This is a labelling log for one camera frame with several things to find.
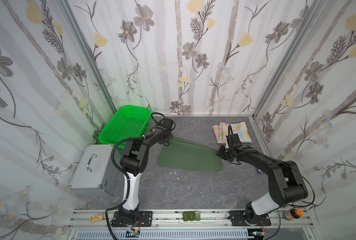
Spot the floral pastel skirt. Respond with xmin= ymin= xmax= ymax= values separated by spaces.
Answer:
xmin=212 ymin=122 xmax=253 ymax=144

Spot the dark green skirt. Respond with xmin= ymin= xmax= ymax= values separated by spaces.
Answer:
xmin=158 ymin=138 xmax=222 ymax=172

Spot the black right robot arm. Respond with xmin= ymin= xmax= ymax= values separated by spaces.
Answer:
xmin=217 ymin=134 xmax=308 ymax=226

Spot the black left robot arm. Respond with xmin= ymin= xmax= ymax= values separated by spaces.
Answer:
xmin=118 ymin=118 xmax=176 ymax=225

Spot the green plastic basket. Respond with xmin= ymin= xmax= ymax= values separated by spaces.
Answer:
xmin=98 ymin=105 xmax=151 ymax=145

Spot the green terminal block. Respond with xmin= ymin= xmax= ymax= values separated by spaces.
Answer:
xmin=183 ymin=211 xmax=201 ymax=222

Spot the silver metal case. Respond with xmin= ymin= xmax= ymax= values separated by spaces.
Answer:
xmin=69 ymin=145 xmax=119 ymax=197

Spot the orange capped bottle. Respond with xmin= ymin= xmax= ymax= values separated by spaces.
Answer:
xmin=284 ymin=209 xmax=304 ymax=221

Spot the small wooden block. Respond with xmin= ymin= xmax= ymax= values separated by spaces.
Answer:
xmin=89 ymin=213 xmax=104 ymax=223

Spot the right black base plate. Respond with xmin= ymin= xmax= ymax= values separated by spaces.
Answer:
xmin=228 ymin=211 xmax=271 ymax=227

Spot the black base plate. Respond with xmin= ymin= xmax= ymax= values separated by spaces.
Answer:
xmin=110 ymin=211 xmax=153 ymax=227
xmin=228 ymin=211 xmax=271 ymax=227

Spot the white slotted cable duct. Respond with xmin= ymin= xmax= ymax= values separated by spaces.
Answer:
xmin=75 ymin=229 xmax=255 ymax=240

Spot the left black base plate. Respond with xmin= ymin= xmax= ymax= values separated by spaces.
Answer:
xmin=110 ymin=211 xmax=153 ymax=227

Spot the aluminium mounting rail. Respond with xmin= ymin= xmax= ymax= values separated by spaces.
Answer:
xmin=67 ymin=209 xmax=314 ymax=230

